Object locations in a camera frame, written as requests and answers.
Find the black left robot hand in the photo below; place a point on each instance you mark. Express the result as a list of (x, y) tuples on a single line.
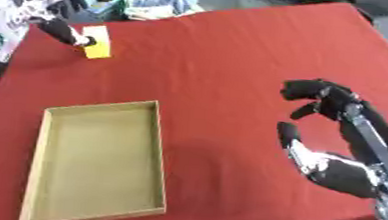
[(63, 31)]

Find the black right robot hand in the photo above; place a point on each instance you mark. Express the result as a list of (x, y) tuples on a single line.
[(347, 177)]

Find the yellow rectangular block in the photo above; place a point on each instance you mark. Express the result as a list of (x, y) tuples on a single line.
[(98, 47)]

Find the tan open cardboard box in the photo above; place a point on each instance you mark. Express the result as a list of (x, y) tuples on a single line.
[(102, 161)]

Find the pale crumpled plastic bags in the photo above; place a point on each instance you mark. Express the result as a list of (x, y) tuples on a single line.
[(157, 1)]

